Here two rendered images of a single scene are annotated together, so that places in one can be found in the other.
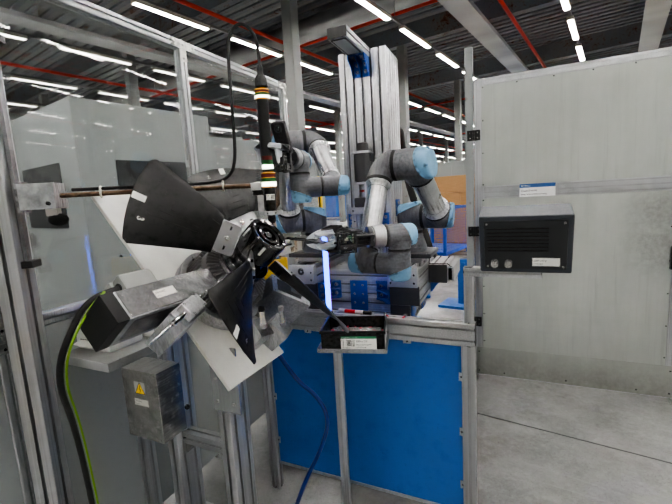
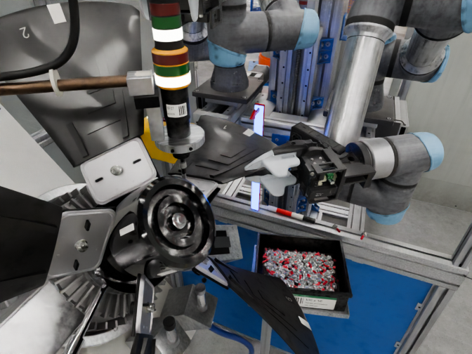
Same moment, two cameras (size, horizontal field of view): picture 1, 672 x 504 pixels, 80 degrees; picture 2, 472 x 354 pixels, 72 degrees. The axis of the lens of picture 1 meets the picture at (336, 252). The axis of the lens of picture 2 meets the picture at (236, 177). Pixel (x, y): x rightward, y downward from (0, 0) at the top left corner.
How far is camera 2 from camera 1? 0.85 m
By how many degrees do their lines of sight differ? 28
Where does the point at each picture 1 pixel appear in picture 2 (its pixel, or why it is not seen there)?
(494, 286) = (415, 112)
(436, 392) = (379, 310)
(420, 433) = (346, 333)
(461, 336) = (442, 277)
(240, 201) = (107, 108)
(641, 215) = not seen: outside the picture
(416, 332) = (376, 258)
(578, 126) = not seen: outside the picture
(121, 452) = not seen: hidden behind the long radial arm
